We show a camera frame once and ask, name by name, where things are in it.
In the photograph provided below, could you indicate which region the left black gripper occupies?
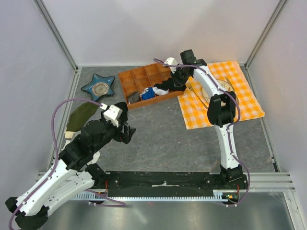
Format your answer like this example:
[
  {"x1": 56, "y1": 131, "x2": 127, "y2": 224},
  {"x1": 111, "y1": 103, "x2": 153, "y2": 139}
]
[{"x1": 92, "y1": 110, "x2": 136, "y2": 153}]

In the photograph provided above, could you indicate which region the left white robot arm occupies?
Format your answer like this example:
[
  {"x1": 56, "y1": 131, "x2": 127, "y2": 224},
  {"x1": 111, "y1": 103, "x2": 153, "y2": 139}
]
[{"x1": 5, "y1": 120, "x2": 136, "y2": 230}]

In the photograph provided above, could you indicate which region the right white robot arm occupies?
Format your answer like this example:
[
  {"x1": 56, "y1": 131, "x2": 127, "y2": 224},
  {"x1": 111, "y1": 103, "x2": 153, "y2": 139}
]
[{"x1": 165, "y1": 49, "x2": 243, "y2": 189}]

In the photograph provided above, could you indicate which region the black underwear with logo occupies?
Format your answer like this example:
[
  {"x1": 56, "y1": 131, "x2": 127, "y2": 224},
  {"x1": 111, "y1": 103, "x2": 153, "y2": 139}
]
[{"x1": 114, "y1": 102, "x2": 128, "y2": 127}]

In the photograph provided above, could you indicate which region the rolled black white underwear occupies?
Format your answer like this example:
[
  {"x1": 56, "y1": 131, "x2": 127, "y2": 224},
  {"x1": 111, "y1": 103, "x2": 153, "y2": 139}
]
[{"x1": 153, "y1": 87, "x2": 169, "y2": 96}]

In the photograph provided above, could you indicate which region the rolled blue underwear in tray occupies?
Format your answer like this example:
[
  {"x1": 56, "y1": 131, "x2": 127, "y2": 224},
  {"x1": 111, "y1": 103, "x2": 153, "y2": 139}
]
[{"x1": 140, "y1": 87, "x2": 155, "y2": 101}]

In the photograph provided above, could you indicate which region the rolled grey underwear in tray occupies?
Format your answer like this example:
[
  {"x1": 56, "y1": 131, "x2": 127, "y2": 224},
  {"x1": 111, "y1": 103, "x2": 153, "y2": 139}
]
[{"x1": 127, "y1": 92, "x2": 141, "y2": 104}]

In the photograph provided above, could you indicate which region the olive green underwear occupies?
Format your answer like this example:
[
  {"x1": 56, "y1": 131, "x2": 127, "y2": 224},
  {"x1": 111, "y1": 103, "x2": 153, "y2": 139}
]
[{"x1": 65, "y1": 102, "x2": 99, "y2": 139}]

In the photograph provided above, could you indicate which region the orange checkered tablecloth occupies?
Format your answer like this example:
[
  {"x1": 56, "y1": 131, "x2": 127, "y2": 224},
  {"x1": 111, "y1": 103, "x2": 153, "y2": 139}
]
[{"x1": 178, "y1": 61, "x2": 265, "y2": 130}]

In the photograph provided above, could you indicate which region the white cloth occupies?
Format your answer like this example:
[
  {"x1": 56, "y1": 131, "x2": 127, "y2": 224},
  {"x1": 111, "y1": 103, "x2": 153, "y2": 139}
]
[{"x1": 92, "y1": 151, "x2": 100, "y2": 164}]

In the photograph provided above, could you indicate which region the beige decorated plate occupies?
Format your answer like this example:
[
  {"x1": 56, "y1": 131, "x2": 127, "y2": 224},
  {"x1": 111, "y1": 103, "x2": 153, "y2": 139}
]
[{"x1": 201, "y1": 80, "x2": 234, "y2": 103}]

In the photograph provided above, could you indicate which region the orange compartment organizer tray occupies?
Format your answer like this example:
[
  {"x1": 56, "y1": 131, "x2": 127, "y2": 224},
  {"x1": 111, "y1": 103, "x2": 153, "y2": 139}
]
[{"x1": 118, "y1": 64, "x2": 183, "y2": 110}]

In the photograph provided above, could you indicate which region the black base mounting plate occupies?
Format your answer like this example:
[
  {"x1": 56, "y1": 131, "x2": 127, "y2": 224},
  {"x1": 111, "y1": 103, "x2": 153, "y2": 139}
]
[{"x1": 90, "y1": 171, "x2": 248, "y2": 197}]

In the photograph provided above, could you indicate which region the blue star-shaped dish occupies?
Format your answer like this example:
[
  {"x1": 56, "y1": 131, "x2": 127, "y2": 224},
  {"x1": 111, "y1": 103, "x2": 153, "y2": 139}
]
[{"x1": 81, "y1": 73, "x2": 115, "y2": 101}]

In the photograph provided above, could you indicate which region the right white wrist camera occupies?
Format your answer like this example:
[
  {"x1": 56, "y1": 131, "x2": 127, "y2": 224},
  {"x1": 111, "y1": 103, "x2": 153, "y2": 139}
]
[{"x1": 164, "y1": 57, "x2": 178, "y2": 73}]

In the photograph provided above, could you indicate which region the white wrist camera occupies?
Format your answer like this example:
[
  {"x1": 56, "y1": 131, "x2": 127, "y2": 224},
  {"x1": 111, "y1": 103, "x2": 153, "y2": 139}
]
[
  {"x1": 103, "y1": 105, "x2": 122, "y2": 127},
  {"x1": 164, "y1": 57, "x2": 178, "y2": 73}
]

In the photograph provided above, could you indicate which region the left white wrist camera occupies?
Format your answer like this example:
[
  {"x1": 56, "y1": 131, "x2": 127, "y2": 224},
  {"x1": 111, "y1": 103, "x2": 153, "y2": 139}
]
[{"x1": 103, "y1": 105, "x2": 122, "y2": 127}]

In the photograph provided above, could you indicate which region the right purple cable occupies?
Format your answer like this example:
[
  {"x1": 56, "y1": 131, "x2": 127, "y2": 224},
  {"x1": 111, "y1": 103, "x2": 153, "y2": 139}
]
[{"x1": 153, "y1": 57, "x2": 250, "y2": 208}]

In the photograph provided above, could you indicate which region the purple cable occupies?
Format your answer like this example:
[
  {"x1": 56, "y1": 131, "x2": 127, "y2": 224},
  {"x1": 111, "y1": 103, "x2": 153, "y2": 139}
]
[
  {"x1": 8, "y1": 98, "x2": 107, "y2": 228},
  {"x1": 153, "y1": 57, "x2": 250, "y2": 208}
]

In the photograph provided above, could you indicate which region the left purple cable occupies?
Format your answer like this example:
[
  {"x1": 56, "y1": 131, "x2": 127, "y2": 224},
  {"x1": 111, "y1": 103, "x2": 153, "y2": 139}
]
[{"x1": 8, "y1": 98, "x2": 107, "y2": 228}]

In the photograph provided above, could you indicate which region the grey slotted cable duct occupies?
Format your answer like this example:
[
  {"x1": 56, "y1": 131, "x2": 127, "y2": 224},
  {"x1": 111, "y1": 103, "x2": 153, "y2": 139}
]
[{"x1": 71, "y1": 191, "x2": 238, "y2": 202}]

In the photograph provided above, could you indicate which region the right aluminium frame post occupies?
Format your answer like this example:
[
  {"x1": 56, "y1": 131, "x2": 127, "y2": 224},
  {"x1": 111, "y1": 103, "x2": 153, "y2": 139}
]
[{"x1": 244, "y1": 0, "x2": 288, "y2": 71}]

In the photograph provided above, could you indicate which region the aluminium frame post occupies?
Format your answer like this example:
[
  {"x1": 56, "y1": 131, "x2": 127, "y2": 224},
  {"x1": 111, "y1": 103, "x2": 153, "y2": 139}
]
[
  {"x1": 244, "y1": 0, "x2": 288, "y2": 71},
  {"x1": 33, "y1": 0, "x2": 79, "y2": 72}
]

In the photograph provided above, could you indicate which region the left aluminium frame post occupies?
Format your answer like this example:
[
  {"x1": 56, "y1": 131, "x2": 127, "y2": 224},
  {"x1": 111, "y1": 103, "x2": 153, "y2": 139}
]
[{"x1": 33, "y1": 0, "x2": 79, "y2": 72}]

